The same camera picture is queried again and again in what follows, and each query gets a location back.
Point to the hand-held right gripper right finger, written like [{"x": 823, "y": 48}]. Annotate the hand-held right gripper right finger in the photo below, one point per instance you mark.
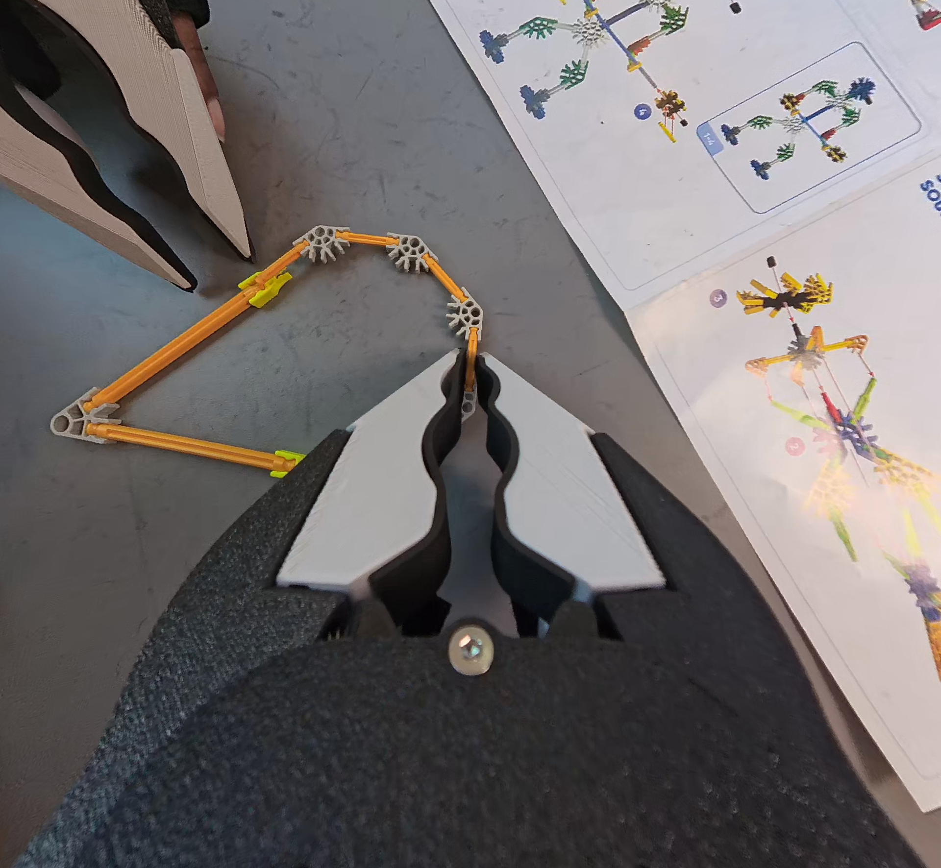
[{"x": 581, "y": 508}]

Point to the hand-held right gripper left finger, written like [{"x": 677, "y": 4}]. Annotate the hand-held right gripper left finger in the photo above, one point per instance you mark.
[{"x": 360, "y": 508}]

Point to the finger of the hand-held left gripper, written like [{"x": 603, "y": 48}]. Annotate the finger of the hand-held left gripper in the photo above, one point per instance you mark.
[
  {"x": 59, "y": 185},
  {"x": 147, "y": 60}
]

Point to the lime green short rod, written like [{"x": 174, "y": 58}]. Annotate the lime green short rod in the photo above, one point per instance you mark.
[
  {"x": 264, "y": 287},
  {"x": 287, "y": 462}
]

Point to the short yellow rod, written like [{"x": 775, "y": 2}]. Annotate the short yellow rod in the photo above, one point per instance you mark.
[
  {"x": 367, "y": 240},
  {"x": 471, "y": 361},
  {"x": 283, "y": 267},
  {"x": 445, "y": 280}
]

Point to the long yellow rod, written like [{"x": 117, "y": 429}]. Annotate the long yellow rod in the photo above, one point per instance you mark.
[
  {"x": 176, "y": 346},
  {"x": 184, "y": 445}
]

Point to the grey wedge connector piece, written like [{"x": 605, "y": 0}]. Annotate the grey wedge connector piece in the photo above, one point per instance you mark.
[{"x": 77, "y": 418}]

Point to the person's left hand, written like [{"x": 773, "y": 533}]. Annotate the person's left hand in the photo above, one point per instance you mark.
[{"x": 202, "y": 74}]

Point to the white building instruction sheet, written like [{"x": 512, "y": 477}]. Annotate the white building instruction sheet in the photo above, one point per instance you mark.
[{"x": 661, "y": 185}]

